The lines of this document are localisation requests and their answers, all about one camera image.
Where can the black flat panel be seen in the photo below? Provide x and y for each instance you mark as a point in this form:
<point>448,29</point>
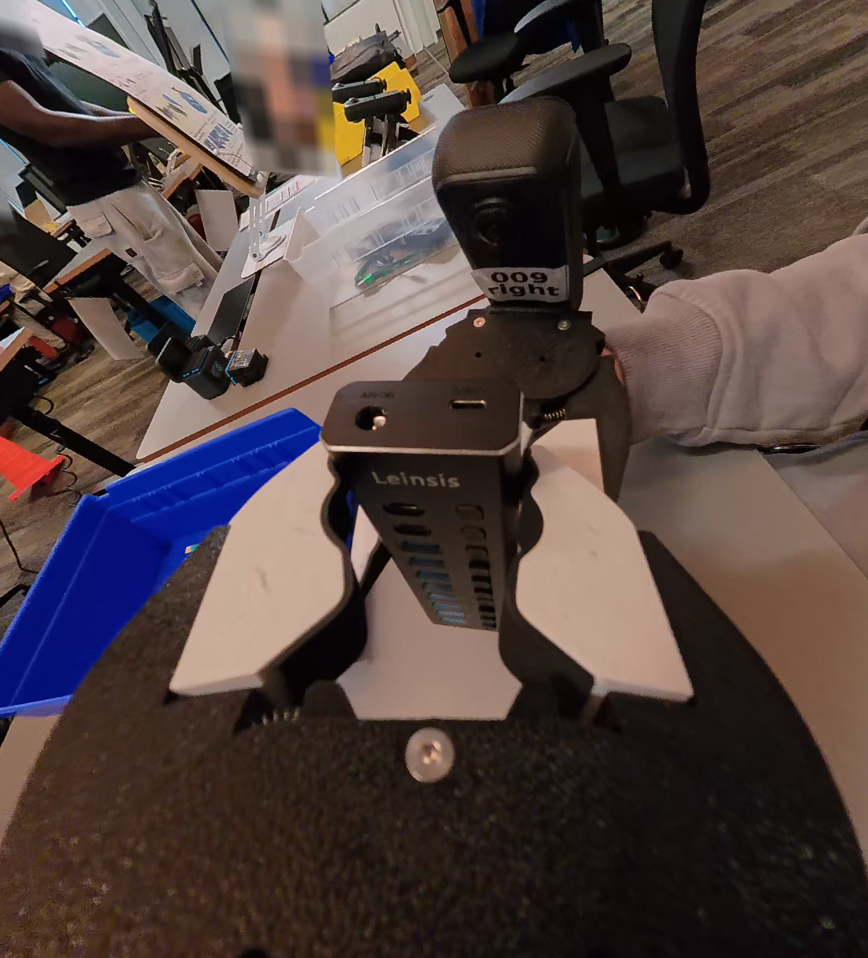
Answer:
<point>224,314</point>

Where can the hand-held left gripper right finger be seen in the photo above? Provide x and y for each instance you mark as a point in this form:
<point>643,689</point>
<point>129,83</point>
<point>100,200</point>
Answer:
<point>598,591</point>

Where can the blue plastic bin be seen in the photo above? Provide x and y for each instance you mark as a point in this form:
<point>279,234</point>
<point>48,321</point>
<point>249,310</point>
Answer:
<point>67,599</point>

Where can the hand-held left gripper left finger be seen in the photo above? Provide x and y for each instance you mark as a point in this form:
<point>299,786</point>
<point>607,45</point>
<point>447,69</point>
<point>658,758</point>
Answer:
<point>269,599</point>

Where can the black-legged side desk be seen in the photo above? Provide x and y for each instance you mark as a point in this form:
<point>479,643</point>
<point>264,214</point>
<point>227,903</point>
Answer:
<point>37,419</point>

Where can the clear plastic storage box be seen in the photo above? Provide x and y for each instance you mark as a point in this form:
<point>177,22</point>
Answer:
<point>389,202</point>

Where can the clear acrylic sign holder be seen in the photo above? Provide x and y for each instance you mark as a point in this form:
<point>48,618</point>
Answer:
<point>261,232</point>

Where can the orange plastic object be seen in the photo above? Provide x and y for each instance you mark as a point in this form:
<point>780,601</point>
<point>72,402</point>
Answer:
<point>22,468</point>

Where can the white folded card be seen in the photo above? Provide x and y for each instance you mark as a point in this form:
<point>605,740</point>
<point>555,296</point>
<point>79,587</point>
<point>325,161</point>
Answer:
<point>300,239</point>

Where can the person's right forearm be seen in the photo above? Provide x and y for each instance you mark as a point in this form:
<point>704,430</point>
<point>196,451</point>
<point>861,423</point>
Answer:
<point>763,352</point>

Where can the black tripod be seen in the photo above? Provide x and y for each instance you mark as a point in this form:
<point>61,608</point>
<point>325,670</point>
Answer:
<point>175,45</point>

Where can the black action camera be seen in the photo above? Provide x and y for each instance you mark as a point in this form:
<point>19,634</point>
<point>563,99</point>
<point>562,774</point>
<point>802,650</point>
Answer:
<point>168,358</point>
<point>205,374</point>

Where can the yellow case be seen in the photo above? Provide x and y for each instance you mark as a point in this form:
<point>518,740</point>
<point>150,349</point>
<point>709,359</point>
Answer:
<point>400,86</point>

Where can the wood-edged standing desk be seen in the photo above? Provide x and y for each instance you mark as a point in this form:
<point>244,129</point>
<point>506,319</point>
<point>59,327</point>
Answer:
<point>82,258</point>

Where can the white desk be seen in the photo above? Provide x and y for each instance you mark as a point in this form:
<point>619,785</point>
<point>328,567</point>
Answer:
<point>291,337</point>
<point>733,524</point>

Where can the black mesh office chair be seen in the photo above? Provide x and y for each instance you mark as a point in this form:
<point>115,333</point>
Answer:
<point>643,150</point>

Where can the white standing card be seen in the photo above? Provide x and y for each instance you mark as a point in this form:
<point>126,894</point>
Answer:
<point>218,215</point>

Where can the printed poster board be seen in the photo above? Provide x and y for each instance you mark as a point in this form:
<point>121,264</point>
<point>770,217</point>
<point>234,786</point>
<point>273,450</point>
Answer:
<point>142,82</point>

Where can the black backpack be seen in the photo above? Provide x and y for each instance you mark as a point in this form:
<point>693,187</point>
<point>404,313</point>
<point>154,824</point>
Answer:
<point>363,56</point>

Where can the black multi-port usb hub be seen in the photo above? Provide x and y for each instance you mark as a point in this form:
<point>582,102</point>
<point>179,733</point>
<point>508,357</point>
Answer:
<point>434,524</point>

